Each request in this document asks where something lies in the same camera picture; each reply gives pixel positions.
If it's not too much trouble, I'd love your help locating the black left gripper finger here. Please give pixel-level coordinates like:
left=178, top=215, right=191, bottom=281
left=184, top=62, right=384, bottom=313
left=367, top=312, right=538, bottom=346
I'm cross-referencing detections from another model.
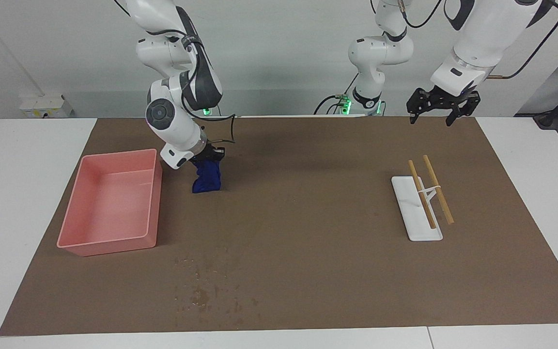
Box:
left=407, top=89, right=429, bottom=125
left=447, top=93, right=481, bottom=127

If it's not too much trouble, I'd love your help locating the blue towel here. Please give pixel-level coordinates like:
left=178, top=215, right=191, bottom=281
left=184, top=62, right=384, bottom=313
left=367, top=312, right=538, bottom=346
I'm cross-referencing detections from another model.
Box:
left=192, top=159, right=222, bottom=193

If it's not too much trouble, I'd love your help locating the black stand with pole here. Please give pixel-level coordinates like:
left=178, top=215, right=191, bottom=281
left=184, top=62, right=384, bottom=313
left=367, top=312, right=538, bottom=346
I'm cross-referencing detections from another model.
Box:
left=515, top=78, right=558, bottom=129

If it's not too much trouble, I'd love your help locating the wooden dowel rod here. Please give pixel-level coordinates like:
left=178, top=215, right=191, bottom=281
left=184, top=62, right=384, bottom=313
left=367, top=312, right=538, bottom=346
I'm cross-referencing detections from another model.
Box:
left=423, top=155, right=454, bottom=225
left=408, top=160, right=437, bottom=229

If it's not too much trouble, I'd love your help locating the brown table mat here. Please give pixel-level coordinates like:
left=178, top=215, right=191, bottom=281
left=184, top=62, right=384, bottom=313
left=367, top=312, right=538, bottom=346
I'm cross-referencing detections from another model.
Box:
left=0, top=115, right=558, bottom=336

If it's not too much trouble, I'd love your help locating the pink plastic bin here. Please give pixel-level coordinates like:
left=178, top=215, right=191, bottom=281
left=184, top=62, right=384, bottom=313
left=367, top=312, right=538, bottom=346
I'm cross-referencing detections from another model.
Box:
left=57, top=148, right=163, bottom=257

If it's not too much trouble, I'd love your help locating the white power strip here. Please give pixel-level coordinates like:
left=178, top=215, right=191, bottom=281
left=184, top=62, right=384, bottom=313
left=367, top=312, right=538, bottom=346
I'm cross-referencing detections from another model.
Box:
left=19, top=95, right=73, bottom=118

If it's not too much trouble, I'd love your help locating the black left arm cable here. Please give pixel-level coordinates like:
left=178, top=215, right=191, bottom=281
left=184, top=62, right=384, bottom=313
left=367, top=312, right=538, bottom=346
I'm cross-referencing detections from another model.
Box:
left=490, top=0, right=558, bottom=80

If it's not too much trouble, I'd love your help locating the black left base cable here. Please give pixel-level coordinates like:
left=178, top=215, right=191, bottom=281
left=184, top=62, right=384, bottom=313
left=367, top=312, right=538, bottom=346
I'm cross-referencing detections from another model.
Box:
left=314, top=92, right=352, bottom=115

